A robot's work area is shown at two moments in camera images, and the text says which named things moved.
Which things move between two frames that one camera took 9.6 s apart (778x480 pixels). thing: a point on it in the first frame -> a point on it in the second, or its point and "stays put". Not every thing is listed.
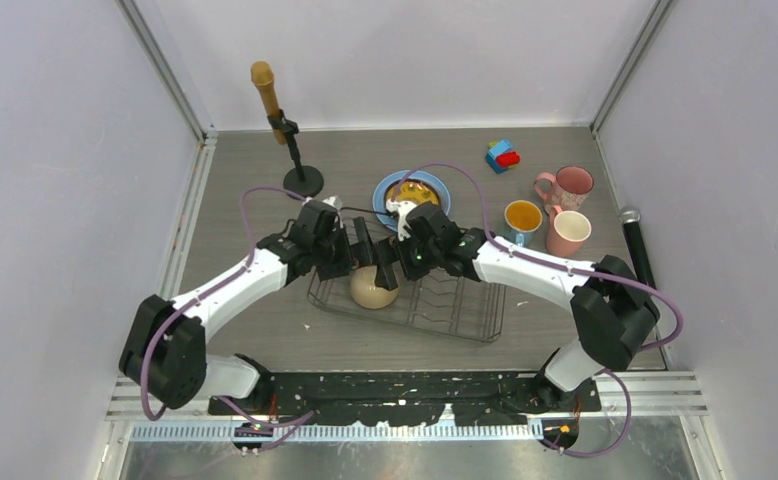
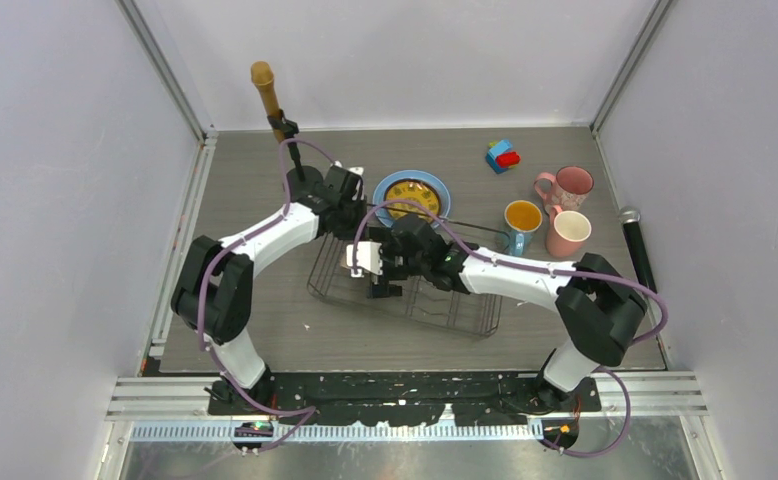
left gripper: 361,254 -> 360,203
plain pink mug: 567,231 stays put
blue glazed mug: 522,219 stays put
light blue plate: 382,214 stays put
